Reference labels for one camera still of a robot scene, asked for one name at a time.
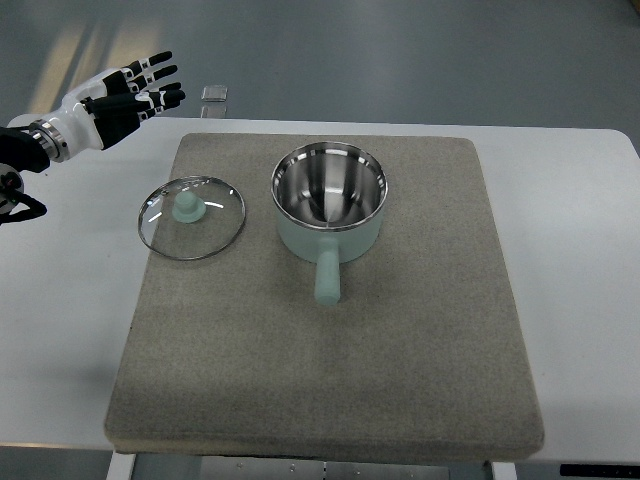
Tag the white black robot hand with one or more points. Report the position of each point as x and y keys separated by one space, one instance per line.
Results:
x=102 y=111

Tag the glass lid with green knob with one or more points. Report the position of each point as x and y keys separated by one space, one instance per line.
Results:
x=191 y=218

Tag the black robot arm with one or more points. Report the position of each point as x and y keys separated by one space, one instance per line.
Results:
x=32 y=149

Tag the small clear floor plate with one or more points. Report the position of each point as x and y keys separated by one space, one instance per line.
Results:
x=214 y=93

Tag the mint green saucepan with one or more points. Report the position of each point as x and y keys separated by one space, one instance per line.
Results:
x=330 y=199

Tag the beige square mat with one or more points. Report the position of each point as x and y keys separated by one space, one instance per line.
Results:
x=422 y=359

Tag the metal table frame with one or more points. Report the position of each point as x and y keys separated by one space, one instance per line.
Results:
x=121 y=466

